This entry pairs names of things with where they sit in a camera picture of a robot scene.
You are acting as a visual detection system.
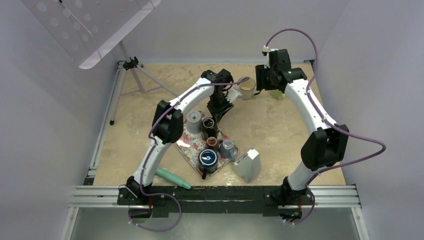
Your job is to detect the silver tripod stand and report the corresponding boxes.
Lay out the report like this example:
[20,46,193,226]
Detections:
[108,40,179,126]

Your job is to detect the silver wedge box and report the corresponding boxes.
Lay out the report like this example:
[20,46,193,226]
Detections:
[231,148,262,184]

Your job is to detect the dark blue mug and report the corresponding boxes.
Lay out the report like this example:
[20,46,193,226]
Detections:
[197,149,219,180]

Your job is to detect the grey mug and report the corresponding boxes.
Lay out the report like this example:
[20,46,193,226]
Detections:
[186,111,202,135]

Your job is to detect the light green mug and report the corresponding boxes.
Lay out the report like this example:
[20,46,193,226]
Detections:
[270,89,285,100]

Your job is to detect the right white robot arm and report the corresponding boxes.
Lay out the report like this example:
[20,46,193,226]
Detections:
[255,47,348,206]

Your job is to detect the perforated clear panel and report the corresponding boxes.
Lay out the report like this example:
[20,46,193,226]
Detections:
[23,0,161,69]

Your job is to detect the cream mug black handle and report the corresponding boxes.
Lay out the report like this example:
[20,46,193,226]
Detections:
[237,76,261,100]

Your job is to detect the blue-grey small mug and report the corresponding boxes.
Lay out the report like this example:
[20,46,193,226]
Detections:
[218,139,236,162]

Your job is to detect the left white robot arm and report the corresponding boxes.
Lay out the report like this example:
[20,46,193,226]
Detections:
[125,68,235,205]

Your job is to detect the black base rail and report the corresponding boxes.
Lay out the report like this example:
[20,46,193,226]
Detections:
[117,185,313,219]

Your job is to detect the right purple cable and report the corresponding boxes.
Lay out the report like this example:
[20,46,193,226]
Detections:
[264,28,387,226]

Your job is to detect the aluminium frame rail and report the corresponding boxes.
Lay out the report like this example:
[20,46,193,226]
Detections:
[59,185,370,240]

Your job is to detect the teal cylindrical bottle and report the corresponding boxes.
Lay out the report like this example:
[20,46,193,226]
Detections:
[155,167,192,190]

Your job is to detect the brown small mug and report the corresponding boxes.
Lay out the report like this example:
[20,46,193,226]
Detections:
[205,136,223,153]

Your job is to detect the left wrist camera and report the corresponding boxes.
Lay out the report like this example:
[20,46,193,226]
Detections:
[225,88,243,103]

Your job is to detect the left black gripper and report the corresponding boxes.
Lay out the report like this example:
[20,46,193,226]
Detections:
[207,92,234,123]

